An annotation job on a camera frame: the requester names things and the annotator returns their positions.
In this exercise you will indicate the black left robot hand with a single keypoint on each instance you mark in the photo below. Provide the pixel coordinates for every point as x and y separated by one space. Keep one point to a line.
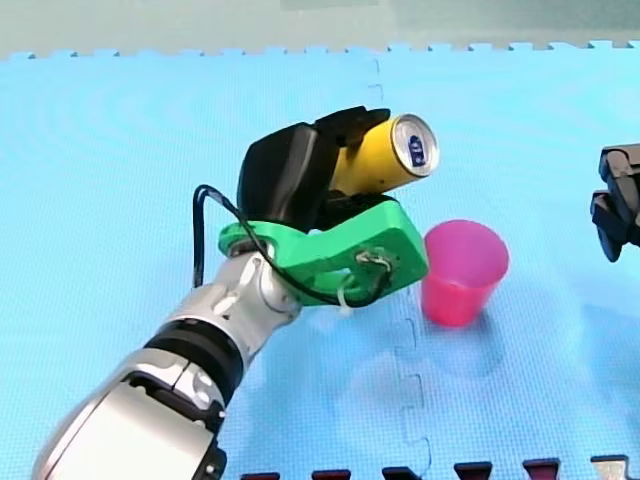
280 175

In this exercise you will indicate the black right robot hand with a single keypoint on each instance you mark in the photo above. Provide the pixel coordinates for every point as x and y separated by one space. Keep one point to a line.
620 200

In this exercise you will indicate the yellow drink can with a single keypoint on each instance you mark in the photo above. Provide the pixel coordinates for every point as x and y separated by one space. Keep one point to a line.
375 160

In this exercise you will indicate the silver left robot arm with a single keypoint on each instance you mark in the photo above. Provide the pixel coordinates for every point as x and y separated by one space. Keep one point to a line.
190 360

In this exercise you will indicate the pink plastic cup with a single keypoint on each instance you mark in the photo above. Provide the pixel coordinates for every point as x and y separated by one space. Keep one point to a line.
462 272

